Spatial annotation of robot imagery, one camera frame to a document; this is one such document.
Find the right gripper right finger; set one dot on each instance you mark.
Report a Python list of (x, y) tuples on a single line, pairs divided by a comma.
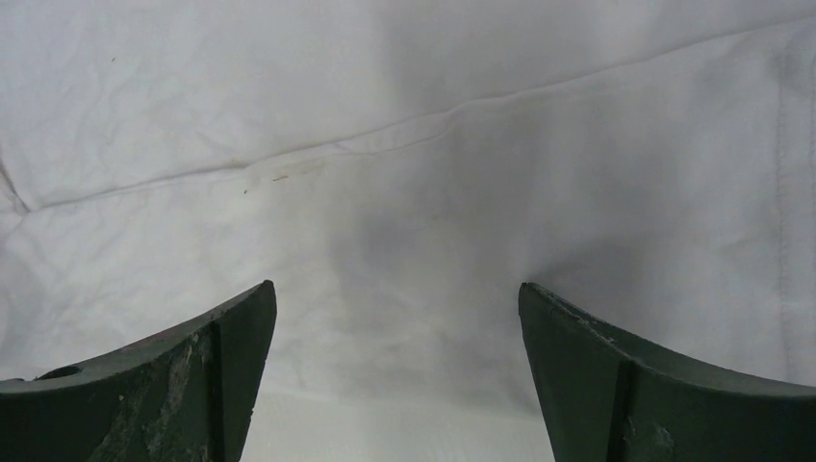
[(609, 395)]

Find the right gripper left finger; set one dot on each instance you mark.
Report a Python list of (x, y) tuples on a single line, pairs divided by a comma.
[(183, 394)]

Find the white t shirt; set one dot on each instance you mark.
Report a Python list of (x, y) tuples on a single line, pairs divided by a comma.
[(398, 169)]

